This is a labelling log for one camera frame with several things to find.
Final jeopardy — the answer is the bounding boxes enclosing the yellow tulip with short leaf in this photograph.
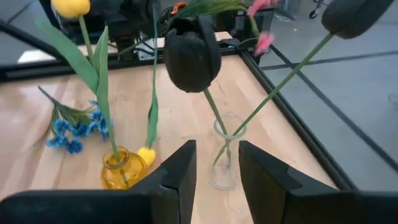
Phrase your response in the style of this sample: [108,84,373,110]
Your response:
[136,2,161,167]

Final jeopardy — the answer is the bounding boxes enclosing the clear glass vase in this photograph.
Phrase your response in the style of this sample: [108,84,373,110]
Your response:
[208,112,248,191]

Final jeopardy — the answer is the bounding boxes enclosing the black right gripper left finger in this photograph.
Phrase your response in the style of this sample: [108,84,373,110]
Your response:
[0,139,197,224]

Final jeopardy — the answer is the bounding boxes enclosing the white device box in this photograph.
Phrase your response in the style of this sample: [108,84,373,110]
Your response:
[136,37,165,60]

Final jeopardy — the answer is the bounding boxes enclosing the yellow embossed glass vase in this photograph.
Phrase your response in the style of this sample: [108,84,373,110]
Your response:
[100,146,150,190]

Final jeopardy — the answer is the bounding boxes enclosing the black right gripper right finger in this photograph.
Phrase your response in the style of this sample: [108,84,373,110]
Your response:
[239,140,398,224]

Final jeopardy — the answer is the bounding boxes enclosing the yellow tulip with long leaves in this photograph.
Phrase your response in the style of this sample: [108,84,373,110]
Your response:
[35,0,131,187]

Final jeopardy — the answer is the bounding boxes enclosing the black table edge frame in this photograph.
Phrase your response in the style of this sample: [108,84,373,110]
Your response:
[0,18,358,191]

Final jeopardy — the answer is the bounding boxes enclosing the large blue flower bunch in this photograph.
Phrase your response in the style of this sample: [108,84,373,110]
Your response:
[32,86,115,156]

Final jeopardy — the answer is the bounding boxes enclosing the black artificial tulip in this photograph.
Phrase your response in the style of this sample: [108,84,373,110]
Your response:
[164,15,233,169]
[213,0,394,169]

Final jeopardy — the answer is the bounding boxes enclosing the pink artificial flower spray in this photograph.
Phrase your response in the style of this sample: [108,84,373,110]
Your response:
[174,0,279,58]

